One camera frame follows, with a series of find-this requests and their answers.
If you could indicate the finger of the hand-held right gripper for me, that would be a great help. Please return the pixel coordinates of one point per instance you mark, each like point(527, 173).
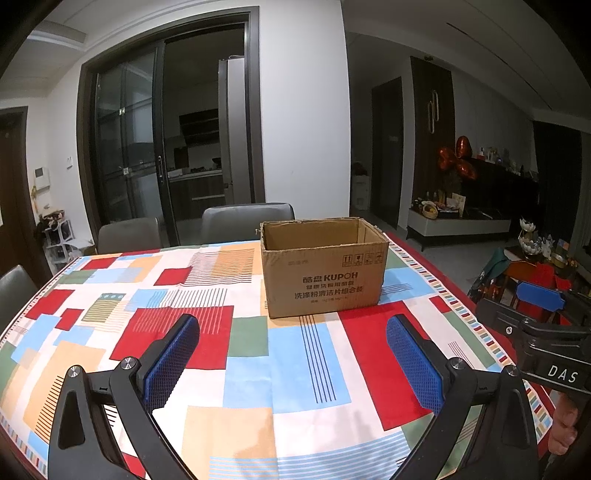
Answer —
point(503, 318)
point(540, 295)

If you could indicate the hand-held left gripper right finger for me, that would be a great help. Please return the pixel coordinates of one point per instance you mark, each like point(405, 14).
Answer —
point(413, 364)

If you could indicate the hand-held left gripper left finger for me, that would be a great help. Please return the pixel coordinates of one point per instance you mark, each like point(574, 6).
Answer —
point(171, 364)

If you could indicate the brown cardboard box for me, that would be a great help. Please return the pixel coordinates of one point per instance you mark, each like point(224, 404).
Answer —
point(323, 286)

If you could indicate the person's right hand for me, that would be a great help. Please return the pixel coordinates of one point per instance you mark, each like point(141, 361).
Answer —
point(564, 424)

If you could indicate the wooden chair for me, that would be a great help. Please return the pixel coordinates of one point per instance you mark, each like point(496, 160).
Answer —
point(510, 277)

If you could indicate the green cloth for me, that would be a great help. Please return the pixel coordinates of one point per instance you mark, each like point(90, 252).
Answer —
point(494, 265)

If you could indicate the lotus ornament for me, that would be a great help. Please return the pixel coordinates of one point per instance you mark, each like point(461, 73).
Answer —
point(527, 227)

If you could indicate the white low sideboard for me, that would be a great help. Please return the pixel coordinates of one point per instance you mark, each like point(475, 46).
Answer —
point(461, 226)

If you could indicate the dark display shelf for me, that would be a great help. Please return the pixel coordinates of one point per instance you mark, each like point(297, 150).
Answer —
point(503, 189)

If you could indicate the colourful patchwork tablecloth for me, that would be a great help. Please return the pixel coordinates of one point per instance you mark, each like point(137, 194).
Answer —
point(295, 360)

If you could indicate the wicker basket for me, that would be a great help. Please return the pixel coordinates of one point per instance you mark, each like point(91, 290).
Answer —
point(429, 211)

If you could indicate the grey upholstered chair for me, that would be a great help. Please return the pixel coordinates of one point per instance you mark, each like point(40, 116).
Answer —
point(129, 235)
point(16, 295)
point(249, 219)

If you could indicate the red heart foil balloon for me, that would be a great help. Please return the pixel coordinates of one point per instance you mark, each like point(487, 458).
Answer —
point(463, 146)
point(446, 159)
point(468, 170)

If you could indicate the white storage rack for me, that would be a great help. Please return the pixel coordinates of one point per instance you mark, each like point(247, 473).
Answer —
point(57, 235)

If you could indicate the white bin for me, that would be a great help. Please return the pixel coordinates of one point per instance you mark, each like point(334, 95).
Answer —
point(360, 191)

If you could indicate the tall dark cabinet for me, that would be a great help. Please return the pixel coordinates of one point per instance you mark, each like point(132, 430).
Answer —
point(422, 138)

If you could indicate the dark interior door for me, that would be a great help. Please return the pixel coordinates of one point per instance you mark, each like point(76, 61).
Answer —
point(388, 152)

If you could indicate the white intercom panel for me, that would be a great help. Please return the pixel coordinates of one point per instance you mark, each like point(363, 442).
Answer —
point(41, 177)

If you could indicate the dark framed sliding glass door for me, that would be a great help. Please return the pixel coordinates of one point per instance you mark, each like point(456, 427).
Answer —
point(124, 138)

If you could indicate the silver refrigerator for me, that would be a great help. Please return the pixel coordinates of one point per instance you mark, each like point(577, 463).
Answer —
point(233, 138)

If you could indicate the dark wooden door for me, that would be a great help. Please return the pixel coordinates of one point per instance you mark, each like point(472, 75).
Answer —
point(14, 184)

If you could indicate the black range hood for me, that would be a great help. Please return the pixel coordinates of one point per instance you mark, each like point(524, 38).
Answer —
point(198, 124)

